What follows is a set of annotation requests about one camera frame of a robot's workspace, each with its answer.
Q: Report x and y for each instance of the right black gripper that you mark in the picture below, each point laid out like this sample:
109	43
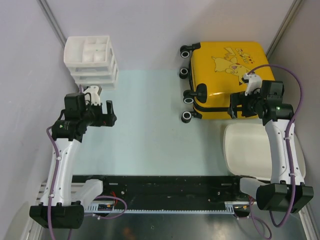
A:
241	99

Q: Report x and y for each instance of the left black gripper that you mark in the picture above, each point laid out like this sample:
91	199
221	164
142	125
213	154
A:
104	119

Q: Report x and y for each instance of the yellow Pikachu hard-shell suitcase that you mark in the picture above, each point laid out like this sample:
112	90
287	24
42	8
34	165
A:
215	71

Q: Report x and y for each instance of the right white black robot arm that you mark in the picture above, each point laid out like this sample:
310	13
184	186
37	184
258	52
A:
286	191

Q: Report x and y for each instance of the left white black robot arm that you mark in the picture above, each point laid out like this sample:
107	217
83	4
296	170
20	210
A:
58	208

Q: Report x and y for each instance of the white plastic tray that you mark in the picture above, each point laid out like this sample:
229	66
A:
247	151

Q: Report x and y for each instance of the white plastic drawer organizer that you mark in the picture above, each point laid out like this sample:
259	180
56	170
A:
91	61

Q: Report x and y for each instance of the light blue table mat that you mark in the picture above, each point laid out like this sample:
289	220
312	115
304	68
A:
149	137

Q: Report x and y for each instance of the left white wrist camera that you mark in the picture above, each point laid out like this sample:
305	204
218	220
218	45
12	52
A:
92	95

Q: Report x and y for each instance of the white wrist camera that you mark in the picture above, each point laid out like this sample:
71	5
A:
92	95
253	81

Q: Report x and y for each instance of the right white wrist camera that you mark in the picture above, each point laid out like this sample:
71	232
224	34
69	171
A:
253	81

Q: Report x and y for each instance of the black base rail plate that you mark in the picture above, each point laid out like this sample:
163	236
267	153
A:
170	193

